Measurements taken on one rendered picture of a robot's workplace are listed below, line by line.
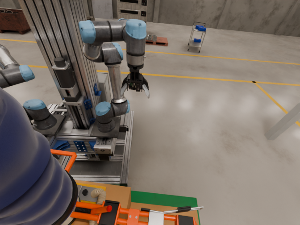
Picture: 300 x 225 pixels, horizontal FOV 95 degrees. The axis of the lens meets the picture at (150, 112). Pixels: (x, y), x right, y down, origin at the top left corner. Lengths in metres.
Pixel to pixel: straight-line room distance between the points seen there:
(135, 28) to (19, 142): 0.45
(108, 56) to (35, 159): 0.73
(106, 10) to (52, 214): 10.63
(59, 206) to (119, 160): 1.38
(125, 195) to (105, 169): 0.94
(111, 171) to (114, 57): 1.40
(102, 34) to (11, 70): 0.48
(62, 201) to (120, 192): 0.49
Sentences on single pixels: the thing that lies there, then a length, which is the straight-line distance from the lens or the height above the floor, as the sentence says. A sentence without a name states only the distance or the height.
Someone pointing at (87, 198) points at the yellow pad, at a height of 1.08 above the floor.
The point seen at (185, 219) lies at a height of 1.21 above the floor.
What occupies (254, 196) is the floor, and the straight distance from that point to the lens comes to 2.60.
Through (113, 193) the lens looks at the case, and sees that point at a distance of 1.09.
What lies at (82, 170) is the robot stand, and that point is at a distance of 2.03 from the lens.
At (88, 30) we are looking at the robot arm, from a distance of 0.62.
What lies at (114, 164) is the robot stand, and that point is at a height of 0.21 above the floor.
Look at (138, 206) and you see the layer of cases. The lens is 1.47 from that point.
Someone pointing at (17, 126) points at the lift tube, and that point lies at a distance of 0.39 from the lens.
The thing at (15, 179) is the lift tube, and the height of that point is 1.64.
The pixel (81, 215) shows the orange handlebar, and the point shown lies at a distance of 0.83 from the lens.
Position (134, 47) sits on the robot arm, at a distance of 0.57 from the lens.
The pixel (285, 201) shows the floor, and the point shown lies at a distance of 2.87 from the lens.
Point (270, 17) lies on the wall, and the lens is 13.71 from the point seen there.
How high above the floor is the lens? 1.98
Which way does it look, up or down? 44 degrees down
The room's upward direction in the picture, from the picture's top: 7 degrees clockwise
